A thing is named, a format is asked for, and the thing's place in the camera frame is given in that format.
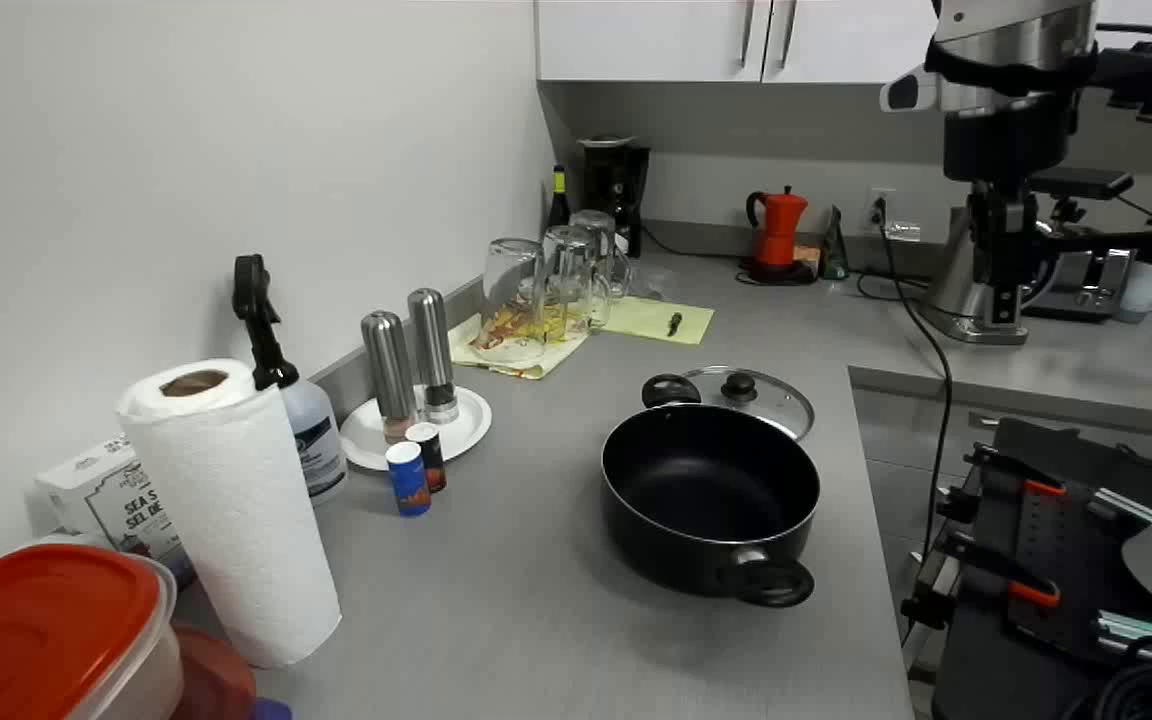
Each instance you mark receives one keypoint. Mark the patterned dish towel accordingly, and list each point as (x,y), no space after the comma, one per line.
(519,341)

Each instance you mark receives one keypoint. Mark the glass lid with black knob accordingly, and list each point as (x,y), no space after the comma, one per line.
(743,388)

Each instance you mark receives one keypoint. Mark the black cooking pot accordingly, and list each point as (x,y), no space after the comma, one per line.
(708,503)

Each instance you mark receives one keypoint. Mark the black pegboard cart with clamps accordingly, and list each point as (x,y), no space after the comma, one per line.
(1044,580)

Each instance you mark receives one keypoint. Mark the black coffee maker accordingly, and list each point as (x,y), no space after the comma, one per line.
(612,176)

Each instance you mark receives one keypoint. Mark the spray bottle with black trigger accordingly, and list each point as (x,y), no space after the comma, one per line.
(309,408)

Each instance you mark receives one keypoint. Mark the yellow notepad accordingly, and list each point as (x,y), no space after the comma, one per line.
(649,322)

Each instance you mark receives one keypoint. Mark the left upturned drinking glass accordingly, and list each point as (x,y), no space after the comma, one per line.
(514,281)

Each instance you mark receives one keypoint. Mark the white paper towel roll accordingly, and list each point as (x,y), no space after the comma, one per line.
(225,471)

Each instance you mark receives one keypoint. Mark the steel electric kettle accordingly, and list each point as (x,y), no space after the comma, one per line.
(961,299)

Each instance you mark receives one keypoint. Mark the blue capped spice jar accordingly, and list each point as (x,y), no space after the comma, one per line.
(405,471)

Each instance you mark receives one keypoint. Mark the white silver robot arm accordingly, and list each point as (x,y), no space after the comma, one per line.
(1007,80)

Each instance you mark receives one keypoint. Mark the black camera on stand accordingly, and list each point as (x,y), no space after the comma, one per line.
(1082,272)

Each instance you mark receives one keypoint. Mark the red moka pot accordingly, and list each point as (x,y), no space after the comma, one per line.
(778,231)

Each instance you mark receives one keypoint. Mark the dark small spice jar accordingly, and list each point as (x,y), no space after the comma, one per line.
(427,439)

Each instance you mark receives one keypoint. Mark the middle upturned drinking glass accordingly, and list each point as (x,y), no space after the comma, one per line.
(570,263)

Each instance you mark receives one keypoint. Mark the left steel pepper mill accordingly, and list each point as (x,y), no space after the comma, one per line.
(389,368)

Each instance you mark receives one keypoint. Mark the dark wine bottle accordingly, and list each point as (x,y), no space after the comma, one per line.
(559,199)

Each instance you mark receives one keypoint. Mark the white round plate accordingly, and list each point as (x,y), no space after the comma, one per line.
(364,441)

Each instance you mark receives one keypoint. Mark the right upturned drinking glass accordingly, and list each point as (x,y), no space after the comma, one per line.
(608,251)

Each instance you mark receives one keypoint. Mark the right steel salt mill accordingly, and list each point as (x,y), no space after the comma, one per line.
(431,322)

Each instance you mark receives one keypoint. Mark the upturned drinking glass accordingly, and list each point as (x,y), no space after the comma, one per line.
(514,281)
(570,263)
(608,251)

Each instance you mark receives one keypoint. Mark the white salt box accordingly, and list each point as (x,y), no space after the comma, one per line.
(106,497)

